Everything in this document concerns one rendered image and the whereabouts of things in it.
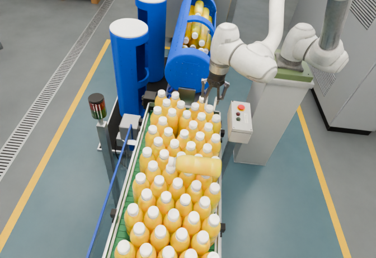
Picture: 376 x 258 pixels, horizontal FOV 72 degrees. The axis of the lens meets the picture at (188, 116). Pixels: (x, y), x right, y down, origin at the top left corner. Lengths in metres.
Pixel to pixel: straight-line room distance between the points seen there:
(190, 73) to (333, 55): 0.81
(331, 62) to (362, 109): 1.44
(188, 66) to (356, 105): 1.99
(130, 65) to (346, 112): 2.17
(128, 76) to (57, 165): 1.00
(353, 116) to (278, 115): 1.22
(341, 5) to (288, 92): 0.72
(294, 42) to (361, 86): 1.22
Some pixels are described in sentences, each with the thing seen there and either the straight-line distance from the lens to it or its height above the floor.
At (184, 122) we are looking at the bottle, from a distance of 1.28.
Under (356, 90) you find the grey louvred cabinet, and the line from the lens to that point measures 2.89.
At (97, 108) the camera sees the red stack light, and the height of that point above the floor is 1.23.
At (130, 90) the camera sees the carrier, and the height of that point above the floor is 0.54.
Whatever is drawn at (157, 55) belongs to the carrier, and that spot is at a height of 0.50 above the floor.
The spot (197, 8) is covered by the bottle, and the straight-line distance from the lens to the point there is 2.05.
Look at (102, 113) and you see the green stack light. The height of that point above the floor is 1.19.
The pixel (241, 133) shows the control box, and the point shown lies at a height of 1.07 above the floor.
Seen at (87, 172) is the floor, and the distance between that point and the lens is 2.42.
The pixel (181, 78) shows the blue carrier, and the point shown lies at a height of 1.07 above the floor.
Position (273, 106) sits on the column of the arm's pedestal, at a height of 0.76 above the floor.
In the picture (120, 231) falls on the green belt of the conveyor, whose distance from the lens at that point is 1.19.
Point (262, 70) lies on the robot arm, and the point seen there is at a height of 1.48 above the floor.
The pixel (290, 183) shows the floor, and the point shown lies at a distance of 2.59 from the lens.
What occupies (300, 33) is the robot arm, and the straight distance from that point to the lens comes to 1.79.
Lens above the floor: 2.01
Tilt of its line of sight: 46 degrees down
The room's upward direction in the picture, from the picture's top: 8 degrees clockwise
